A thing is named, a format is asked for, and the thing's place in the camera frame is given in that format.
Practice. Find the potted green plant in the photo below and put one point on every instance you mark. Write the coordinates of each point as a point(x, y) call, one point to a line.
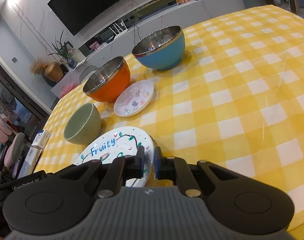
point(61, 49)

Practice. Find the white wifi router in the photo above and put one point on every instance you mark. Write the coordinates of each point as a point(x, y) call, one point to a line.
point(119, 29)

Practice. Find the small white sticker dish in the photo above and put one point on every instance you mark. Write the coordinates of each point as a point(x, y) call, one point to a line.
point(134, 98)

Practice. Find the golden round vase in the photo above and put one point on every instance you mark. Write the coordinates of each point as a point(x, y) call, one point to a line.
point(53, 71)

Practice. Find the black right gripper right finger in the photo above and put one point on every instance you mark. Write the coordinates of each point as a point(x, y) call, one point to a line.
point(178, 171)

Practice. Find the orange steel bowl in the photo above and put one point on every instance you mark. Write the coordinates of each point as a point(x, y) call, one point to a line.
point(108, 81)

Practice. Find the white TV cabinet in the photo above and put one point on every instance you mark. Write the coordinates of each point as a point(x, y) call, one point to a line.
point(184, 15)

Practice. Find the blue steel bowl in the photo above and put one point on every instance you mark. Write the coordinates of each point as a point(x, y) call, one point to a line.
point(161, 50)

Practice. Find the clear glass patterned plate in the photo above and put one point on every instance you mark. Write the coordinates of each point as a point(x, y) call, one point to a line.
point(161, 173)

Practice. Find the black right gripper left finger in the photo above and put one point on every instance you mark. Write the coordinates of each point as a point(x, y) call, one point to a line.
point(114, 175)

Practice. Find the white Fruity painted plate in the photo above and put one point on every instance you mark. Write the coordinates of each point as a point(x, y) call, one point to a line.
point(120, 142)

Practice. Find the black wall television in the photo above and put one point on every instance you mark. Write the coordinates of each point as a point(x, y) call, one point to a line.
point(92, 2)

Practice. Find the green ceramic bowl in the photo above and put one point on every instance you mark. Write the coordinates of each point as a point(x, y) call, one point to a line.
point(84, 126)

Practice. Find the white blue small box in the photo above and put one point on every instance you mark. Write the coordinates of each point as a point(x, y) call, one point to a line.
point(41, 139)

